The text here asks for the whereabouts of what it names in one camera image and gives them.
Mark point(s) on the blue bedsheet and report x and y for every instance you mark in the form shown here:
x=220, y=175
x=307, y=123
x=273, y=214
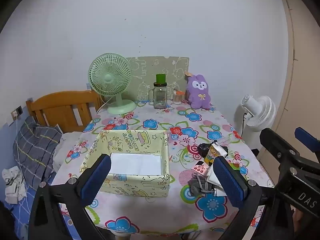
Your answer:
x=20, y=220

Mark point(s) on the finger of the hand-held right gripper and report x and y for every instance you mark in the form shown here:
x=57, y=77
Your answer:
x=275, y=140
x=306, y=138

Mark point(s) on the white standing fan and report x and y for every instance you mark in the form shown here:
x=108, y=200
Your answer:
x=265, y=110

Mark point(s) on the green patterned board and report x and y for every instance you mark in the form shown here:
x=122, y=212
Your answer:
x=150, y=67

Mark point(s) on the black cloth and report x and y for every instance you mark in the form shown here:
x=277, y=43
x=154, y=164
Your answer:
x=203, y=148

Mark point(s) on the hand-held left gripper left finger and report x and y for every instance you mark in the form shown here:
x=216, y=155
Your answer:
x=96, y=180

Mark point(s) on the grey plaid pillow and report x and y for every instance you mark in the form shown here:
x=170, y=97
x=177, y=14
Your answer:
x=35, y=145

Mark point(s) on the small jar with orange lid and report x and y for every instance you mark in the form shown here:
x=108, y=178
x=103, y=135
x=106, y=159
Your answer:
x=178, y=99

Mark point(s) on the yellow printed tissue packet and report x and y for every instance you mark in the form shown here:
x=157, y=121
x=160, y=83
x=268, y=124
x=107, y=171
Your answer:
x=212, y=152

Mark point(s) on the white crumpled cloth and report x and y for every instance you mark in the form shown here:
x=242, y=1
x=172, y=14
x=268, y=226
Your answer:
x=13, y=187

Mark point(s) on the wooden bed headboard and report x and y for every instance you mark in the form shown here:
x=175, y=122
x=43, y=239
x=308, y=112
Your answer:
x=57, y=100

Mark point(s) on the purple plush bunny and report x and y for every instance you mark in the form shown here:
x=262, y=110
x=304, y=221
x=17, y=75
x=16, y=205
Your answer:
x=198, y=97

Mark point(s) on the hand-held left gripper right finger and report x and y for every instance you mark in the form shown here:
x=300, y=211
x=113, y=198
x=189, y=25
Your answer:
x=230, y=182

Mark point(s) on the white padded packet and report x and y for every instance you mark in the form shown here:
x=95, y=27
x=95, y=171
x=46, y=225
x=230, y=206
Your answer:
x=140, y=163

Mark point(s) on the clear plastic wrapper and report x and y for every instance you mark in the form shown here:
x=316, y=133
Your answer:
x=228, y=141

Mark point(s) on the beige door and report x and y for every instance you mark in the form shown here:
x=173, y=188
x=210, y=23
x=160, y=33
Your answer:
x=302, y=80

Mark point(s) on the floral tablecloth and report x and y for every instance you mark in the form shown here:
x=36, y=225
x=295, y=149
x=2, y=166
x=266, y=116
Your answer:
x=155, y=122

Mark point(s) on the pink tissue packet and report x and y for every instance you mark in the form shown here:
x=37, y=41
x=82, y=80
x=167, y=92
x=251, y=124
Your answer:
x=200, y=168

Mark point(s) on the glass jar with green lid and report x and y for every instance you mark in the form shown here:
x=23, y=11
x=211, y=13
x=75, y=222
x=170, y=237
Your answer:
x=160, y=97

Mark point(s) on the grey sock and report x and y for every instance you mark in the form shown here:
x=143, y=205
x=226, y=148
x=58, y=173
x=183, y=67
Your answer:
x=197, y=187

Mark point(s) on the green desk fan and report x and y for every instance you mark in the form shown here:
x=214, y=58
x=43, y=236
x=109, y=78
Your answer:
x=110, y=77

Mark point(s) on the wall socket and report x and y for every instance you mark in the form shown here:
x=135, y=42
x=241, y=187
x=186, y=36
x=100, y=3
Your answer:
x=18, y=111

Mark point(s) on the yellow printed fabric storage box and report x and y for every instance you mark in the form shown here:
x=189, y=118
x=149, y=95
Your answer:
x=135, y=140

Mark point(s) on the white blanket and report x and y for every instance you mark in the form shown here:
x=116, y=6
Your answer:
x=65, y=150

